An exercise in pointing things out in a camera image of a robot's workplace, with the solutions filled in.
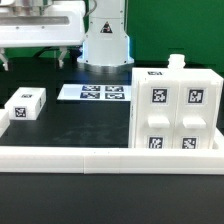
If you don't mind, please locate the black cable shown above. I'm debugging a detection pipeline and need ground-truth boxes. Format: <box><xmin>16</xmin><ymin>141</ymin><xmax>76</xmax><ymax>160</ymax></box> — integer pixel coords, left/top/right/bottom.
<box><xmin>32</xmin><ymin>39</ymin><xmax>83</xmax><ymax>58</ymax></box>

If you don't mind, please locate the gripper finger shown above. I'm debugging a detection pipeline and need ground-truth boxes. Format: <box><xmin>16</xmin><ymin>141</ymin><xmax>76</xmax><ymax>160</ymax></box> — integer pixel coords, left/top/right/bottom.
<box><xmin>58</xmin><ymin>46</ymin><xmax>68</xmax><ymax>68</ymax></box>
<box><xmin>0</xmin><ymin>48</ymin><xmax>9</xmax><ymax>71</ymax></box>

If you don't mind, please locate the white cabinet door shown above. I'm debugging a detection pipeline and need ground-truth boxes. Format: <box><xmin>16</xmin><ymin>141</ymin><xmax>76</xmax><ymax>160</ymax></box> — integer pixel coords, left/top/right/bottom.
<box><xmin>142</xmin><ymin>80</ymin><xmax>178</xmax><ymax>149</ymax></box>
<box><xmin>173</xmin><ymin>80</ymin><xmax>216</xmax><ymax>149</ymax></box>

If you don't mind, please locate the white marker sheet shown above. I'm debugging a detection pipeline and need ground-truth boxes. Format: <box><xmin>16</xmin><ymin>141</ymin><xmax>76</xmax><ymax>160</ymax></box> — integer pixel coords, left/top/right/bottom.
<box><xmin>57</xmin><ymin>84</ymin><xmax>131</xmax><ymax>101</ymax></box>

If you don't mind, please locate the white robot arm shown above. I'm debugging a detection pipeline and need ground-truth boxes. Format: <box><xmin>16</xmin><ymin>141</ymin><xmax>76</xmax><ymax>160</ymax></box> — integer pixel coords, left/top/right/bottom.
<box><xmin>0</xmin><ymin>0</ymin><xmax>134</xmax><ymax>72</ymax></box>

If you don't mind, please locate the white U-shaped fence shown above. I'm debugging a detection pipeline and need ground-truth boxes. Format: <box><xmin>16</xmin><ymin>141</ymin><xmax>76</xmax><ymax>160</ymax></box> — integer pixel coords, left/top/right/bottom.
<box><xmin>0</xmin><ymin>108</ymin><xmax>224</xmax><ymax>175</ymax></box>

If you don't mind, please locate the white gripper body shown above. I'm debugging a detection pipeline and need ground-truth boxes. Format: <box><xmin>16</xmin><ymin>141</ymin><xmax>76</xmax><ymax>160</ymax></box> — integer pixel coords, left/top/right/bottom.
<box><xmin>0</xmin><ymin>0</ymin><xmax>86</xmax><ymax>48</ymax></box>

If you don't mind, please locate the white cabinet top box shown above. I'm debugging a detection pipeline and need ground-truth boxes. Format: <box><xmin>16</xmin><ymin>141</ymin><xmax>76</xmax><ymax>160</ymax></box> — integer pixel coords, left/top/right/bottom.
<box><xmin>4</xmin><ymin>87</ymin><xmax>46</xmax><ymax>120</ymax></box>

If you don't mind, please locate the white cabinet body box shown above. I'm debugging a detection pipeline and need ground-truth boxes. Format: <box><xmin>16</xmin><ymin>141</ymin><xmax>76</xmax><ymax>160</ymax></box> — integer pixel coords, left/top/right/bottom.
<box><xmin>128</xmin><ymin>54</ymin><xmax>223</xmax><ymax>149</ymax></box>

